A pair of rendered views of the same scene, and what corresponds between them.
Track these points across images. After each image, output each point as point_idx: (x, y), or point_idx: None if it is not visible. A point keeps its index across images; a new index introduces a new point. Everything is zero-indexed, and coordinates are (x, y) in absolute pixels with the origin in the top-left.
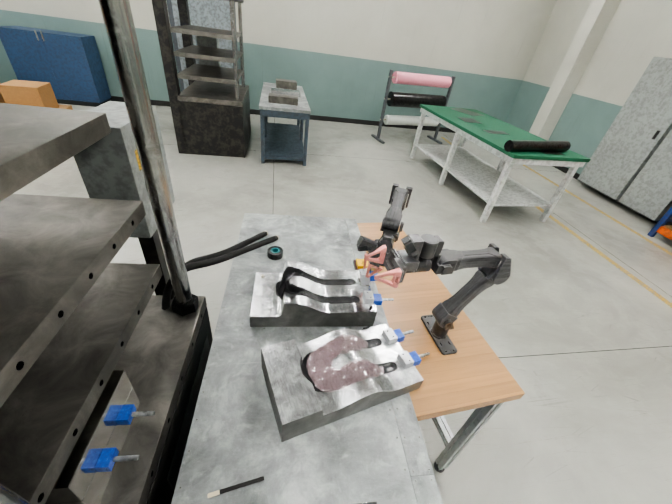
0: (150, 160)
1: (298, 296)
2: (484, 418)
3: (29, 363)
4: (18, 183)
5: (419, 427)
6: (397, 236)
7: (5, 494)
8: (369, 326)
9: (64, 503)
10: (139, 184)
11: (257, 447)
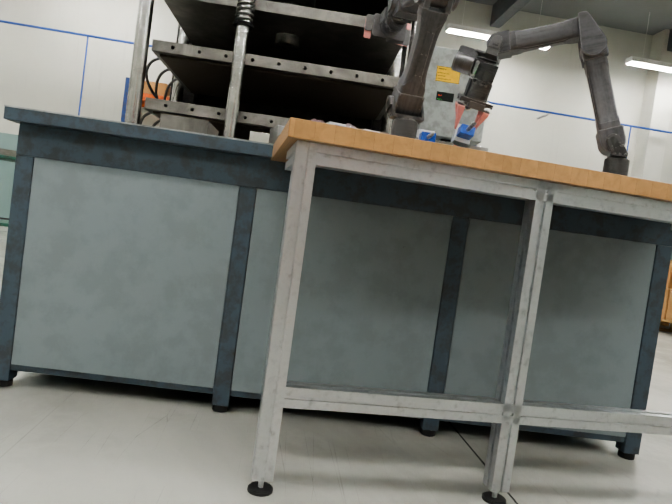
0: (409, 44)
1: None
2: (284, 223)
3: (281, 67)
4: (332, 19)
5: (261, 142)
6: (607, 136)
7: (238, 74)
8: None
9: None
10: (428, 88)
11: None
